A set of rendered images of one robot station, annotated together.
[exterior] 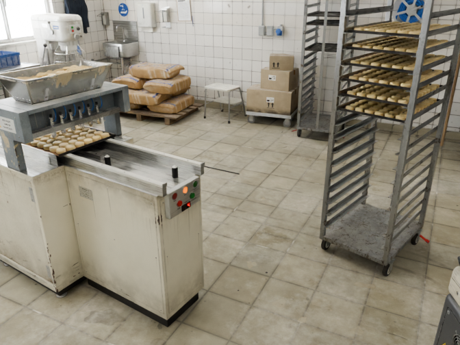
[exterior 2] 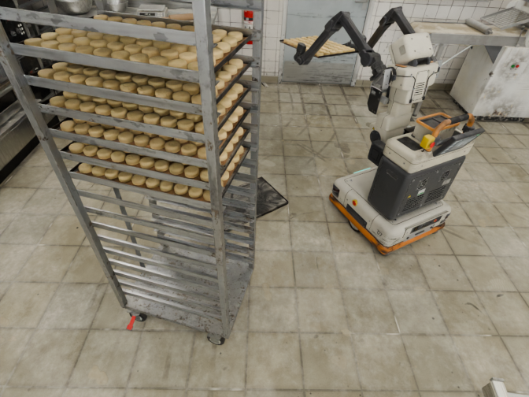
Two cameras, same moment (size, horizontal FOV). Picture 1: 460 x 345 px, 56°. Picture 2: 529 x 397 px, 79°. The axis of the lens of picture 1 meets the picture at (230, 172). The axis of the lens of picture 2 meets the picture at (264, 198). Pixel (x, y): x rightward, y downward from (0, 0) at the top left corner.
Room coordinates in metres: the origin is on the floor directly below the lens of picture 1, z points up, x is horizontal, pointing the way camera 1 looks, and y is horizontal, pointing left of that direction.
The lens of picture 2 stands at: (2.77, 0.12, 1.82)
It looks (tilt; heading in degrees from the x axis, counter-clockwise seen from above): 42 degrees down; 241
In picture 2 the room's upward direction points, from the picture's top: 3 degrees clockwise
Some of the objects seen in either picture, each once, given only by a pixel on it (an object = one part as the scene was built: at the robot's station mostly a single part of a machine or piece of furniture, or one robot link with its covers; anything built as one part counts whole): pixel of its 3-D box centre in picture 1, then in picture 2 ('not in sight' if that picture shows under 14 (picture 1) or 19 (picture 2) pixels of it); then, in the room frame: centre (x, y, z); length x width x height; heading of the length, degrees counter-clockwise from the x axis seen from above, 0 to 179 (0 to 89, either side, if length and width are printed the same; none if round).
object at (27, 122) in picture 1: (65, 122); not in sight; (2.40, 0.96, 1.01); 0.72 x 0.33 x 0.34; 146
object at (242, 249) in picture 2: (404, 215); (201, 239); (2.47, -1.16, 0.33); 0.64 x 0.03 x 0.03; 138
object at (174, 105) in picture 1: (172, 103); not in sight; (5.93, 0.80, 0.19); 0.72 x 0.42 x 0.15; 158
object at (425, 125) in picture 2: not in sight; (434, 128); (1.02, -0.94, 0.87); 0.23 x 0.15 x 0.11; 0
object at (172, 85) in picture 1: (168, 83); not in sight; (5.92, 0.84, 0.47); 0.72 x 0.42 x 0.17; 159
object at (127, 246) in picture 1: (137, 230); not in sight; (2.12, 0.54, 0.45); 0.70 x 0.34 x 0.90; 56
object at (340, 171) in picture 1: (354, 162); (162, 263); (2.74, -0.87, 0.60); 0.64 x 0.03 x 0.03; 138
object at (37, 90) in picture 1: (58, 81); not in sight; (2.40, 0.96, 1.25); 0.56 x 0.29 x 0.14; 146
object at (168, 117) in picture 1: (155, 109); not in sight; (6.05, 1.08, 0.06); 1.20 x 0.80 x 0.11; 66
